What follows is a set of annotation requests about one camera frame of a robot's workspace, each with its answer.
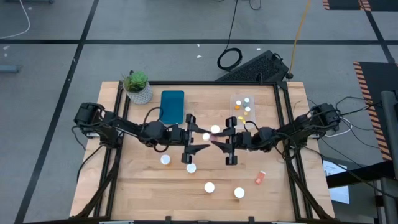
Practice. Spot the blue plastic bin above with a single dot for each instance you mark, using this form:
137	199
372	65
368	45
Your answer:
172	105

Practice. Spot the black table edge clamp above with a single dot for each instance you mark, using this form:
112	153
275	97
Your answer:
168	218
251	219

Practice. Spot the black metal beam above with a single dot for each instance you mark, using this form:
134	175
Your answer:
357	177

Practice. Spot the clear plastic bin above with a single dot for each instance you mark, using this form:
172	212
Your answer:
250	123

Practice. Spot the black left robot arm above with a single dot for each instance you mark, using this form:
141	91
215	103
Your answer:
124	126

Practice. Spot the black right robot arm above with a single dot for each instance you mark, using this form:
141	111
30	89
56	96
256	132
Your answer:
298	124

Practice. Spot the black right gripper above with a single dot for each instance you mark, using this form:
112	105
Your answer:
244	140

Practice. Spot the white paper sheet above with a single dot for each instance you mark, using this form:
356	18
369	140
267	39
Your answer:
340	194

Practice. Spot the large white-capped pill bottle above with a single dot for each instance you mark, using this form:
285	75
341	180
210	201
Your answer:
239	192

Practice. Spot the red-orange pill bottle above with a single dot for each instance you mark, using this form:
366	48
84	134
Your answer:
259	179

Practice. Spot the black hazard striped mat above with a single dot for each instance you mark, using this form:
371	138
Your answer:
379	77
345	3

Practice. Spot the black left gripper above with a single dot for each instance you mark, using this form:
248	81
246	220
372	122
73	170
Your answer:
179	137

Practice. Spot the small yellow pill bottle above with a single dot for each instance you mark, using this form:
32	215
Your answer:
247	109

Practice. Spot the small pale blue pill bottle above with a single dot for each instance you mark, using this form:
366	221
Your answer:
246	100

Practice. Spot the pink pill bottle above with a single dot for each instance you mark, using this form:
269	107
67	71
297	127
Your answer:
206	136

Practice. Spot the black aluminium table frame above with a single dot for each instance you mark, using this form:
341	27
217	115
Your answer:
217	83

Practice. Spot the grey metal post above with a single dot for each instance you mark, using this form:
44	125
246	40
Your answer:
390	140

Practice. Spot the orange pill bottle white cap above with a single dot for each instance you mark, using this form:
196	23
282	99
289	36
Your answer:
191	168

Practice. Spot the small orange pill bottle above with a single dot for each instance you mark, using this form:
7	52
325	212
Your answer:
238	102

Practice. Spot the succulent in white patterned pot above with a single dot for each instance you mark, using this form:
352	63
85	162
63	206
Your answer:
136	82

